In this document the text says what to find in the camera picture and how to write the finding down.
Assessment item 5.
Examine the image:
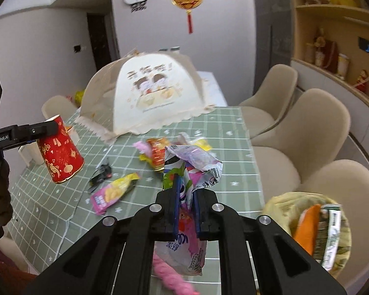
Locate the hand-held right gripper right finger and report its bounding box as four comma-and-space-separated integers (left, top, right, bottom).
191, 189, 348, 295

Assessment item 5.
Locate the red gold snack wrapper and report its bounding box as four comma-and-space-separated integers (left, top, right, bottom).
146, 138, 170, 172

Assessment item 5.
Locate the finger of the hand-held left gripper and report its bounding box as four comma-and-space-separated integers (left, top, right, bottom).
11, 119, 60, 148

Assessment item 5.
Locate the small yellow packet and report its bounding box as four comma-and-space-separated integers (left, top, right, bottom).
194, 139, 212, 152

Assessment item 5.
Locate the red gift bag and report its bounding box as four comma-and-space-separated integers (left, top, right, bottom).
321, 41, 339, 70

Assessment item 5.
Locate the green white milk carton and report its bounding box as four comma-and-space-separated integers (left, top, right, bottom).
314, 204, 343, 272

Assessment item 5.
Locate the dark doorway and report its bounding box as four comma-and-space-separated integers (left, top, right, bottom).
87, 12, 117, 73

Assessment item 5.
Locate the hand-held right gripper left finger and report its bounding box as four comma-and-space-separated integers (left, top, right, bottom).
21, 174, 183, 295

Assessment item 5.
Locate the red paper cup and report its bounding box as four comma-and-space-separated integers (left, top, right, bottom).
37, 114, 85, 185

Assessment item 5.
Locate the beige dining chair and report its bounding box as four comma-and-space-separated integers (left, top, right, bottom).
238, 64, 299, 123
250, 88, 352, 197
41, 95, 78, 120
263, 160, 369, 289

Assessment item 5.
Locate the red doll figurine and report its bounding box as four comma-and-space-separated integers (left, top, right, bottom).
355, 69, 369, 93

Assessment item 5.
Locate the pink crumpled wrapper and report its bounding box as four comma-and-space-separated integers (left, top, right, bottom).
133, 141, 154, 160

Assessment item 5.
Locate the person's maroon clothing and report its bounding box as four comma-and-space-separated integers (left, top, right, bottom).
0, 241, 39, 295

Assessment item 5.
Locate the beige mesh food cover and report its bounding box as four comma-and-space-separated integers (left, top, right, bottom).
74, 48, 216, 145

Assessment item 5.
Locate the yellow plastic bin bag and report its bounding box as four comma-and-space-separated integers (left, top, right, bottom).
261, 192, 353, 279

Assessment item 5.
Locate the flower vase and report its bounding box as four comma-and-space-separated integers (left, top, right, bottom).
314, 28, 326, 66

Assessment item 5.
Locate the pink chip packet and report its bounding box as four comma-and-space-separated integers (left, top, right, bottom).
91, 173, 141, 216

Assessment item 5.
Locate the black crumpled wrapper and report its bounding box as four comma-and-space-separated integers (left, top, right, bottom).
89, 163, 113, 194

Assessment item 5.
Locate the orange plastic bag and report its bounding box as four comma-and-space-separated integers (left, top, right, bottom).
292, 204, 322, 255

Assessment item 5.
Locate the green checkered tablecloth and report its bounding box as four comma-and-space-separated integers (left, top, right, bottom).
9, 106, 266, 295

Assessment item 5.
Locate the white lidded cup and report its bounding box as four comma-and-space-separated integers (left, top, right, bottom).
337, 53, 349, 79

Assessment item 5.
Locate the pink caterpillar toy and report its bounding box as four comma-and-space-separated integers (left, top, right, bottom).
152, 255, 200, 295

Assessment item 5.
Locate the pink white snack bag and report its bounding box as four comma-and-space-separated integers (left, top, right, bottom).
154, 144, 224, 277

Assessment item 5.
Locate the dark glass partition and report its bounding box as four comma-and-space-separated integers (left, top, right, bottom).
253, 0, 296, 65

